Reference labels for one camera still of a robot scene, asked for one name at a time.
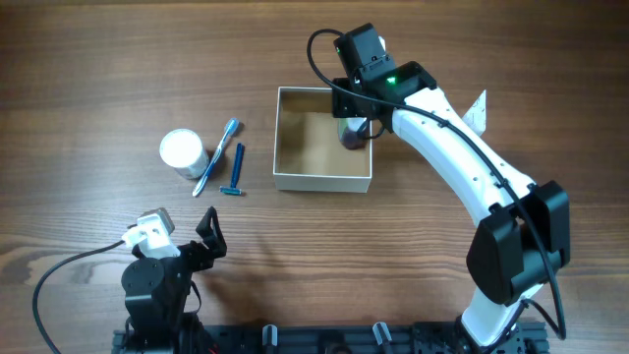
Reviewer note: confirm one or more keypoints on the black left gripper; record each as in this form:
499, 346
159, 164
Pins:
200, 253

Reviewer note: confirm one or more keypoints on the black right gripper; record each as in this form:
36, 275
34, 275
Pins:
345, 105

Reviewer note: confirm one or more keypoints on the blue foam soap pump bottle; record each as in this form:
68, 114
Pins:
352, 132

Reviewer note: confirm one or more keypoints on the cotton swab round container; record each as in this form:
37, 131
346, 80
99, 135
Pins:
182, 149

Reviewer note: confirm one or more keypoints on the white bamboo print lotion tube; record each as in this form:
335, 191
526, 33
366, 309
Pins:
475, 117

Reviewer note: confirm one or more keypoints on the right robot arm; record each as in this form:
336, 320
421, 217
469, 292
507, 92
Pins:
523, 229

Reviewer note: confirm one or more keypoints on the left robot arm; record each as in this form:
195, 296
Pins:
158, 283

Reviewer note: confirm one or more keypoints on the blue disposable razor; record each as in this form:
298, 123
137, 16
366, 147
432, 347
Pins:
232, 189

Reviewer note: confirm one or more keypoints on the white cardboard box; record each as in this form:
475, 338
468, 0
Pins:
308, 154

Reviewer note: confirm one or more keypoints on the blue white toothbrush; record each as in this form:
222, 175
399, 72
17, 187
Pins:
230, 130

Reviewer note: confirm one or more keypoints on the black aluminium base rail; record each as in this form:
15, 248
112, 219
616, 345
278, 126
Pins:
416, 338

